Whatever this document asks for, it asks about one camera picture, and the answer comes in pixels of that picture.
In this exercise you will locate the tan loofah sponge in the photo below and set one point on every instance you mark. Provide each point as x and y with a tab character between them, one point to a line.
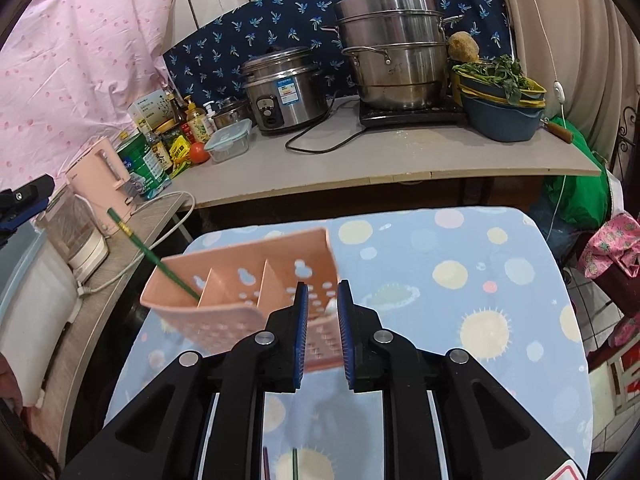
460	46

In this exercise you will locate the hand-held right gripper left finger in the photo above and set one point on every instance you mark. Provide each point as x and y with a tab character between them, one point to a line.
301	335

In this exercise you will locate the steel rice cooker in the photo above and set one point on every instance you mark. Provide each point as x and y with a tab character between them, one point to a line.
295	95

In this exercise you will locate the blue plastic basin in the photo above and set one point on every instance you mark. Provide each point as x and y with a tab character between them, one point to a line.
500	120

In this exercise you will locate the red tomato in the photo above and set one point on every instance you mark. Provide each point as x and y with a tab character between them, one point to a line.
199	152

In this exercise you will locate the navy leaf print cloth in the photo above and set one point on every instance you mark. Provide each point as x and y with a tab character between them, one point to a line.
280	15

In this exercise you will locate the green chopstick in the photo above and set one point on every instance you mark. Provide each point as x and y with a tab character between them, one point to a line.
150	255
295	465

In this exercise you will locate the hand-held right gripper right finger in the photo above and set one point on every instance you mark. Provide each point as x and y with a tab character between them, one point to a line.
344	335

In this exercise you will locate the blue dotted tablecloth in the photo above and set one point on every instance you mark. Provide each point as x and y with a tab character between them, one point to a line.
425	270

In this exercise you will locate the labelled sauce bottle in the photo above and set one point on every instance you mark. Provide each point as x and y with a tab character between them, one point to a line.
159	155

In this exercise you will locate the yellow snack packet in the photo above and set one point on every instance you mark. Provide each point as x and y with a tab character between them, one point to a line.
179	152

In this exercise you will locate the leafy green vegetables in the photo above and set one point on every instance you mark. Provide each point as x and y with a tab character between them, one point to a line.
505	72

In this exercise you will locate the yellow oil bottle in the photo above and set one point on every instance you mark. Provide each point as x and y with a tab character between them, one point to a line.
196	122

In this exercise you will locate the dark sauce bottle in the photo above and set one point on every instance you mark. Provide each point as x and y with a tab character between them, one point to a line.
176	107

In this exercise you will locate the small lidded steel pot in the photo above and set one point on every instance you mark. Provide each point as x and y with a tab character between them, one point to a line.
230	112

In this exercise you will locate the dark glass jar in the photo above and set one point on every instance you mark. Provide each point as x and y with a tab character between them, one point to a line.
167	132

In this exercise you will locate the stacked steel steamer pot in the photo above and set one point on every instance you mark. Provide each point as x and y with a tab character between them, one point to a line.
395	55

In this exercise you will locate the dark red chopstick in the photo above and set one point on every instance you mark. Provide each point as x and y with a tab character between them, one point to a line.
268	465

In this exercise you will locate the clear dish storage box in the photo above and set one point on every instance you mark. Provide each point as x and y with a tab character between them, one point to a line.
35	310

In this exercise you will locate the white pump bottle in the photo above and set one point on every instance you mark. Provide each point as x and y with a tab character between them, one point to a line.
209	112

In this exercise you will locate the white printed carton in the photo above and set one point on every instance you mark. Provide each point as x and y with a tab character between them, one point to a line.
150	107

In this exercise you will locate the pink perforated utensil holder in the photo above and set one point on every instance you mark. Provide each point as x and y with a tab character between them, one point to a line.
235	280

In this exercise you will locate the beige hanging curtain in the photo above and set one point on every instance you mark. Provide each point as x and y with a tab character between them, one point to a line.
575	35

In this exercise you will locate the black metal chair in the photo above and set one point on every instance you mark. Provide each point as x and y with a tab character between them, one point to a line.
627	150

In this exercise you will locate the glass jar white lid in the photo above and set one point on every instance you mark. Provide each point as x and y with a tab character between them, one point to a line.
65	220

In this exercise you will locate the green plastic bag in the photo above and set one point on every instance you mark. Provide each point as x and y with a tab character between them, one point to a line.
585	195

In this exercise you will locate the clear lidded food container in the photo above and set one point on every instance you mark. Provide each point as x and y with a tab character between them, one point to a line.
227	145

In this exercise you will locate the green tin can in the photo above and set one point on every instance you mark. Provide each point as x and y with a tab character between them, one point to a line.
142	160

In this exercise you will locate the black induction cooker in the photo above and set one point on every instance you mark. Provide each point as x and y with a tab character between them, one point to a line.
415	116

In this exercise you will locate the pink printed bag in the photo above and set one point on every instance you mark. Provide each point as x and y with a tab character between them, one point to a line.
610	245

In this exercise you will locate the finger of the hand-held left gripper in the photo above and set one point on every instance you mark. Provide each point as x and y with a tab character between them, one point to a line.
25	197

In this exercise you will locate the pink electric kettle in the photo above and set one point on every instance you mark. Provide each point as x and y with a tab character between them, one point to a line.
95	180

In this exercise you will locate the dark cloth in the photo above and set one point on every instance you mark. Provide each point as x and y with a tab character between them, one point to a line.
30	460

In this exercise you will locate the pink spotted curtain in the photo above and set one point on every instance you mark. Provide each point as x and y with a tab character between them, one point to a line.
75	60

